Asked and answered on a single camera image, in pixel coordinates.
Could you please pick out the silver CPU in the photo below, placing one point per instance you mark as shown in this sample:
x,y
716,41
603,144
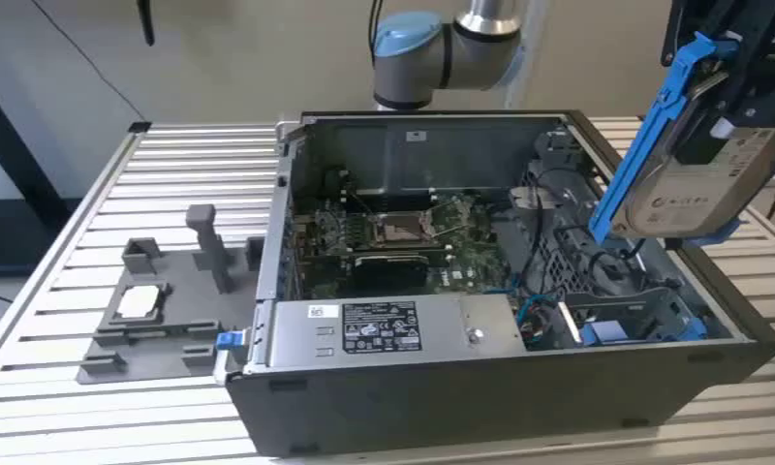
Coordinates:
x,y
140,301

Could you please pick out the empty blue disk carrier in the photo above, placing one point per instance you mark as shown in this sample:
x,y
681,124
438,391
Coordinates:
x,y
603,334

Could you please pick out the metal disk bay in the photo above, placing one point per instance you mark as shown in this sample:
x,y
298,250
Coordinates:
x,y
653,310

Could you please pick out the silver power supply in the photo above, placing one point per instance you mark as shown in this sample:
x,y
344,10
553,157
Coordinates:
x,y
298,334

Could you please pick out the CPU socket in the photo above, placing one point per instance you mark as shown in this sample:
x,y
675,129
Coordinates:
x,y
400,230

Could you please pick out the black cooler block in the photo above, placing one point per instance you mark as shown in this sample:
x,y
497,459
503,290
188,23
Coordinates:
x,y
387,276

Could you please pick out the small black table clip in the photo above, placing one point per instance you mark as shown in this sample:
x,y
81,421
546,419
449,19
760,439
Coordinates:
x,y
140,127

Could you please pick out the black monitor stand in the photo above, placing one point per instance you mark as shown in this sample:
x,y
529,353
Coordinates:
x,y
12,227

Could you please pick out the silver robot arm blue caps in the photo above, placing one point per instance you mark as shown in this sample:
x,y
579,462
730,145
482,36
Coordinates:
x,y
414,72

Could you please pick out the green motherboard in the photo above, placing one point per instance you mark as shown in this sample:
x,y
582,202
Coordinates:
x,y
475,261

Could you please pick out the grey parts rack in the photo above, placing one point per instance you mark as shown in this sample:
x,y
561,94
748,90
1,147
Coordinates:
x,y
187,300

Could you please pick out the hard disk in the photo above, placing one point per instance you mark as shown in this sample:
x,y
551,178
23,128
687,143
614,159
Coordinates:
x,y
685,196

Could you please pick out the blue case latch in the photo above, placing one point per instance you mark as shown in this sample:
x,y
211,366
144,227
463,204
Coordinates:
x,y
228,340

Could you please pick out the dark grey PC case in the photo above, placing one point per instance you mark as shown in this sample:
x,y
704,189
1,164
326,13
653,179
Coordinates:
x,y
459,412

